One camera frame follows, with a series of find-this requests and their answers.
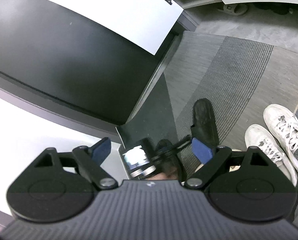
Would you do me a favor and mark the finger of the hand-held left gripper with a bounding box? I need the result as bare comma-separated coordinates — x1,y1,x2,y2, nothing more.
153,135,193,160

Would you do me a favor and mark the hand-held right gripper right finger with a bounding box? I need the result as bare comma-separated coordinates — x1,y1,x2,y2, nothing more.
184,137,269,190

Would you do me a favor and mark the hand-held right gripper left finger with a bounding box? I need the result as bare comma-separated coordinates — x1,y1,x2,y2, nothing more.
34,137,119,190

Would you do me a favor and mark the black slide sandal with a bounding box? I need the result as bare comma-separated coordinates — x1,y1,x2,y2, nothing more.
190,98,220,147

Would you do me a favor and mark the cream lace-up sneaker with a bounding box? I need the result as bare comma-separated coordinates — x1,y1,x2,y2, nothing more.
244,124,298,187
263,104,298,175

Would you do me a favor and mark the metal door threshold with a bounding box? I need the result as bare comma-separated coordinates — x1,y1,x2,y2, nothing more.
125,55,171,127

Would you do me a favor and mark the grey striped door mat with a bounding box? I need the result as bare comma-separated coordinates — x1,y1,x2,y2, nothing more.
115,30,298,188

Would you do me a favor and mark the dark entrance door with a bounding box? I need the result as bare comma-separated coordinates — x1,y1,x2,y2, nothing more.
0,0,182,127

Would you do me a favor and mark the grey slipper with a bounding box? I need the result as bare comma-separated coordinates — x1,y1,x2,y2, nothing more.
217,3,248,17

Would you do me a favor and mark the black shoe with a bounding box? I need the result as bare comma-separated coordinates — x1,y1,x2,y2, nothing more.
249,2,294,16

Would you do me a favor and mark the grey door frame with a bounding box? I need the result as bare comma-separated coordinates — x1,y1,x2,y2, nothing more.
0,66,121,140

